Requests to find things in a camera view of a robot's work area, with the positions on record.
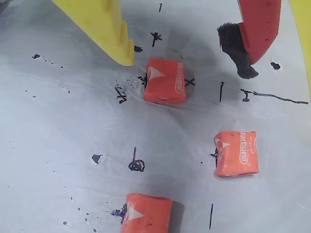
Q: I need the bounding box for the orange candy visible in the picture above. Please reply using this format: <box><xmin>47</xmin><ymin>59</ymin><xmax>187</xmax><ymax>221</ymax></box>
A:
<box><xmin>142</xmin><ymin>57</ymin><xmax>187</xmax><ymax>104</ymax></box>
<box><xmin>213</xmin><ymin>130</ymin><xmax>259</xmax><ymax>178</ymax></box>
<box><xmin>120</xmin><ymin>193</ymin><xmax>173</xmax><ymax>233</ymax></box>

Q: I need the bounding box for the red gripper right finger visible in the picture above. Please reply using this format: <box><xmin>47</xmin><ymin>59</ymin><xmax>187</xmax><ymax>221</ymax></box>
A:
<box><xmin>216</xmin><ymin>0</ymin><xmax>283</xmax><ymax>80</ymax></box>

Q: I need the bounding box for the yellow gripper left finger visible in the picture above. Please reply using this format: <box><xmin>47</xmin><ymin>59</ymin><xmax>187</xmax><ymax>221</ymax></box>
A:
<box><xmin>52</xmin><ymin>0</ymin><xmax>135</xmax><ymax>67</ymax></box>

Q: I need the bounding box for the white plastic table cover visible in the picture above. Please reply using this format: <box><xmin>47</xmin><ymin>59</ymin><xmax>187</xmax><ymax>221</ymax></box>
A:
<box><xmin>0</xmin><ymin>0</ymin><xmax>311</xmax><ymax>233</ymax></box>

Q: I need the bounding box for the yellow three-compartment box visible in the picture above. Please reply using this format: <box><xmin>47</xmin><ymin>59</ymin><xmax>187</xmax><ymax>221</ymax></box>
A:
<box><xmin>288</xmin><ymin>0</ymin><xmax>311</xmax><ymax>95</ymax></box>

